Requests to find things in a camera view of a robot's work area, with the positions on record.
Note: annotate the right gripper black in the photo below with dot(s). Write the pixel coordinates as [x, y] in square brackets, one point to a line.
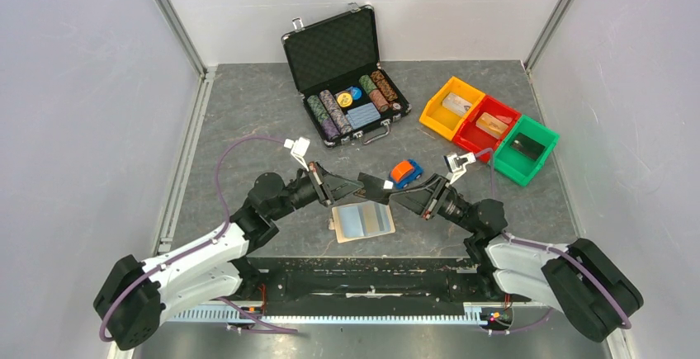
[425, 198]

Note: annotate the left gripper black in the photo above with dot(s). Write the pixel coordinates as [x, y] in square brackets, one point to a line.
[328, 186]

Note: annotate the black card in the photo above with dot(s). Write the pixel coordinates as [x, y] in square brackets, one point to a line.
[374, 189]
[527, 146]

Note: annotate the beige leather card holder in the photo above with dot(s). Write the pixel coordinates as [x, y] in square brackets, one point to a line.
[334, 225]

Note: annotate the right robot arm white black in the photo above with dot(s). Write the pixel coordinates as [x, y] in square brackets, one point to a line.
[577, 279]

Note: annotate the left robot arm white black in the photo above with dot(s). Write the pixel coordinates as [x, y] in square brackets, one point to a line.
[138, 296]

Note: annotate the beige gold card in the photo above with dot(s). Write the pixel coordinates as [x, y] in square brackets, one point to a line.
[377, 220]

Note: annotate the orange card in red bin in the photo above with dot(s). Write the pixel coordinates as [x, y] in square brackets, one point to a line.
[491, 125]

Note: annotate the white card in yellow bin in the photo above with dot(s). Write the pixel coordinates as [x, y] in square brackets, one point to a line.
[456, 104]

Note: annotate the orange blue toy car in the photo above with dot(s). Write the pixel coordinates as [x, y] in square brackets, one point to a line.
[405, 172]

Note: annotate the black poker chip case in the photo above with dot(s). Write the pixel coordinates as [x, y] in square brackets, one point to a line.
[336, 68]

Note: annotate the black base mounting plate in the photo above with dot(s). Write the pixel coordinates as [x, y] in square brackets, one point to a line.
[365, 286]

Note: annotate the yellow plastic bin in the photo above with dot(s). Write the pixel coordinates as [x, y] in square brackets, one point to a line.
[442, 121]

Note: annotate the red plastic bin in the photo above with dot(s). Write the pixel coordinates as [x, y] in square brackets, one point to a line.
[472, 139]

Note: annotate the green plastic bin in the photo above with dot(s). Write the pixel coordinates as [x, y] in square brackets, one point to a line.
[517, 167]

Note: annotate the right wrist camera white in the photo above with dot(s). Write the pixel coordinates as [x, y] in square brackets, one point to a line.
[457, 165]

